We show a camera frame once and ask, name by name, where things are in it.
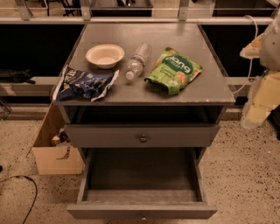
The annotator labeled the metal railing frame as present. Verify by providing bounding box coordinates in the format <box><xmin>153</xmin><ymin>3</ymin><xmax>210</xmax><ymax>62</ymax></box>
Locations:
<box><xmin>0</xmin><ymin>0</ymin><xmax>279</xmax><ymax>25</ymax></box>

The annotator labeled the green snack bag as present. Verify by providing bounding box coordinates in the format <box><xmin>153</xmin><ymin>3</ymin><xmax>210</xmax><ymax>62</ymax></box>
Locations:
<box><xmin>144</xmin><ymin>47</ymin><xmax>203</xmax><ymax>95</ymax></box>

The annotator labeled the black object on ledge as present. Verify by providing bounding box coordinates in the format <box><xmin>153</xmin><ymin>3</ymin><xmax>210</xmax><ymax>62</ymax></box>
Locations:
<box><xmin>0</xmin><ymin>69</ymin><xmax>36</xmax><ymax>84</ymax></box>

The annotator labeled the black floor cable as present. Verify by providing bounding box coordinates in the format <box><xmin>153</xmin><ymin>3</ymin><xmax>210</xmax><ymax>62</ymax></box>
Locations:
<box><xmin>0</xmin><ymin>174</ymin><xmax>39</xmax><ymax>224</ymax></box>

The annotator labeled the open bottom grey drawer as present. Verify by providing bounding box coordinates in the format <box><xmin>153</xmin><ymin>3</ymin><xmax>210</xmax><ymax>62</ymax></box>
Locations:
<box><xmin>67</xmin><ymin>148</ymin><xmax>217</xmax><ymax>220</ymax></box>

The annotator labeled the blue chip bag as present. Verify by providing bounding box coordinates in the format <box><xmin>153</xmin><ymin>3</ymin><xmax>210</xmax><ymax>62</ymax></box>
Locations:
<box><xmin>52</xmin><ymin>65</ymin><xmax>119</xmax><ymax>102</ymax></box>

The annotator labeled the grey wooden drawer cabinet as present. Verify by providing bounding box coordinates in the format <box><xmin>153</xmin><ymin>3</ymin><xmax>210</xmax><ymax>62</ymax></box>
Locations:
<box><xmin>52</xmin><ymin>22</ymin><xmax>236</xmax><ymax>165</ymax></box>

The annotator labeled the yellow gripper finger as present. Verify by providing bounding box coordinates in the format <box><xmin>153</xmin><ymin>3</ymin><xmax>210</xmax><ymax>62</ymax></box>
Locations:
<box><xmin>240</xmin><ymin>33</ymin><xmax>264</xmax><ymax>60</ymax></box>
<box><xmin>241</xmin><ymin>71</ymin><xmax>280</xmax><ymax>130</ymax></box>

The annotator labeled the closed upper grey drawer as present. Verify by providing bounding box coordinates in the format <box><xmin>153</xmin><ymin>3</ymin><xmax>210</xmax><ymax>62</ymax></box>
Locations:
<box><xmin>65</xmin><ymin>124</ymin><xmax>220</xmax><ymax>148</ymax></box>

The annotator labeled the clear plastic water bottle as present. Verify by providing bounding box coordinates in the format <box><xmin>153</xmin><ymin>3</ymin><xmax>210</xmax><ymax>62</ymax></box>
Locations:
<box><xmin>126</xmin><ymin>43</ymin><xmax>152</xmax><ymax>81</ymax></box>

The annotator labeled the white hanging cable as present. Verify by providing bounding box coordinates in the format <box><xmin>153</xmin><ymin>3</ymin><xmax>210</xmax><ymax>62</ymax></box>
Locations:
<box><xmin>232</xmin><ymin>14</ymin><xmax>260</xmax><ymax>95</ymax></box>

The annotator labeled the cardboard box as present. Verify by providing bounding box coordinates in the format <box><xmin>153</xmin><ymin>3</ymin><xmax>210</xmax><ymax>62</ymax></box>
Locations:
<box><xmin>31</xmin><ymin>104</ymin><xmax>84</xmax><ymax>175</ymax></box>

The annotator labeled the white paper bowl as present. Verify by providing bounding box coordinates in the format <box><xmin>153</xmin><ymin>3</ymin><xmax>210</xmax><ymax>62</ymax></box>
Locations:
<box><xmin>86</xmin><ymin>44</ymin><xmax>125</xmax><ymax>69</ymax></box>

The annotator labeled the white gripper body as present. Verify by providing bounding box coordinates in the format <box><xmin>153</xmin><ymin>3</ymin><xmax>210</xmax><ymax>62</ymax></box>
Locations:
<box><xmin>260</xmin><ymin>12</ymin><xmax>280</xmax><ymax>71</ymax></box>

